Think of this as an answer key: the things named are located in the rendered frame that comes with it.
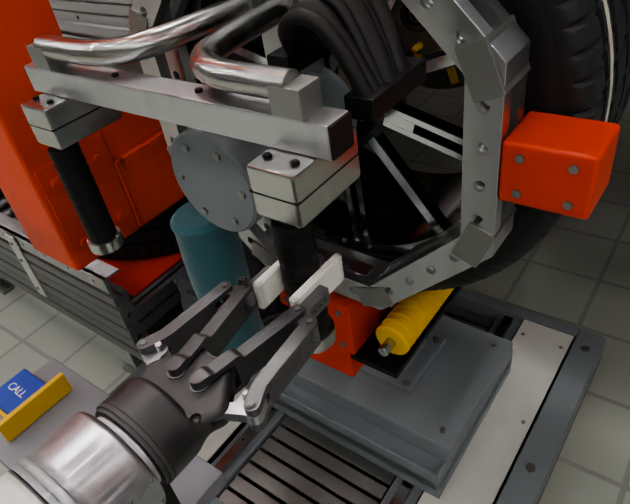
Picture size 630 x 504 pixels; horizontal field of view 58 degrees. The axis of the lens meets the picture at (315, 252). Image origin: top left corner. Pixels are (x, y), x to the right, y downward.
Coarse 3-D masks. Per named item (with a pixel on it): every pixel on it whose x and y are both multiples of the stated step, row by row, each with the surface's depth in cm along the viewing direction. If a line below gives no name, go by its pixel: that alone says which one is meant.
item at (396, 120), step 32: (448, 64) 65; (384, 128) 77; (416, 128) 74; (448, 128) 71; (384, 160) 80; (352, 192) 88; (384, 192) 100; (416, 192) 80; (448, 192) 93; (320, 224) 94; (352, 224) 91; (384, 224) 92; (416, 224) 88; (448, 224) 79
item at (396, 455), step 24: (288, 408) 127; (312, 408) 120; (336, 408) 122; (336, 432) 119; (360, 432) 117; (384, 432) 116; (384, 456) 112; (408, 456) 111; (432, 456) 111; (456, 456) 111; (408, 480) 112; (432, 480) 106
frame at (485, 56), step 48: (144, 0) 74; (480, 0) 53; (480, 48) 51; (528, 48) 54; (480, 96) 54; (480, 144) 58; (480, 192) 60; (432, 240) 75; (480, 240) 64; (336, 288) 86; (384, 288) 79
